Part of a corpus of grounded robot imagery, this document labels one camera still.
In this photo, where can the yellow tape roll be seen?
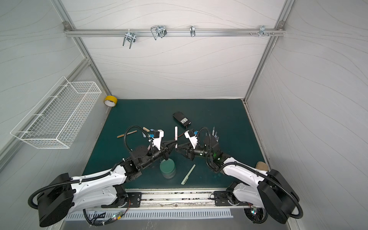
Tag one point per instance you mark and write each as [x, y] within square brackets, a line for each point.
[110, 101]

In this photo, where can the white wire basket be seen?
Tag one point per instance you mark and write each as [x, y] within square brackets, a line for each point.
[55, 121]

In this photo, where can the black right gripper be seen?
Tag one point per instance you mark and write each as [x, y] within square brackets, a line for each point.
[189, 151]

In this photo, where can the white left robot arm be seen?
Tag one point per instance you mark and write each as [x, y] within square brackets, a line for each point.
[66, 194]

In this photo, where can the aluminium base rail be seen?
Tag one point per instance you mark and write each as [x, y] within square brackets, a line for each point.
[176, 198]

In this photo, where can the metal u-bolt clamp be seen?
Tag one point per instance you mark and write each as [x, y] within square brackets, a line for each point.
[129, 38]

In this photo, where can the small metal ring clamp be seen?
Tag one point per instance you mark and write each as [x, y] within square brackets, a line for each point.
[192, 31]

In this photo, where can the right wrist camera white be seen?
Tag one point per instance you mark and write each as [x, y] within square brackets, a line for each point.
[192, 136]

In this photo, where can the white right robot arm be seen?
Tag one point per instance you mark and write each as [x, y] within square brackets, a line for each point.
[267, 193]

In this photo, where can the brown orange marker pen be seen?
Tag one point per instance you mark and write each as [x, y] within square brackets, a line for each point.
[129, 133]

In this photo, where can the cork sanding block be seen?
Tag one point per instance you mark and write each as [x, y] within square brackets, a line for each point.
[262, 166]

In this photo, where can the light green pen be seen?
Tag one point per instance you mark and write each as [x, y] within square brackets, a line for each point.
[187, 175]

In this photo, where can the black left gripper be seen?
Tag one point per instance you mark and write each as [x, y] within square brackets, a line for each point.
[164, 149]

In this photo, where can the black battery box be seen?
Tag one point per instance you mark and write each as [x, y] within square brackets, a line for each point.
[182, 119]

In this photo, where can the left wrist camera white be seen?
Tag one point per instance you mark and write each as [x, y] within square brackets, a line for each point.
[156, 138]

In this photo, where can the metal bracket clamp right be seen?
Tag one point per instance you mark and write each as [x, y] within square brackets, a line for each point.
[262, 32]

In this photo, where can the green lidded round container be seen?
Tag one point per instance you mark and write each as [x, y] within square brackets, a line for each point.
[168, 168]

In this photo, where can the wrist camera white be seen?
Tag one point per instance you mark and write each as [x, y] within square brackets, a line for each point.
[156, 138]
[192, 136]

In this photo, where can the metal hook clamp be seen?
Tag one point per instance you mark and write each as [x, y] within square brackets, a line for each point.
[158, 31]

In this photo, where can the aluminium cross rail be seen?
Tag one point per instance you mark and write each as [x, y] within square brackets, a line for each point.
[170, 32]

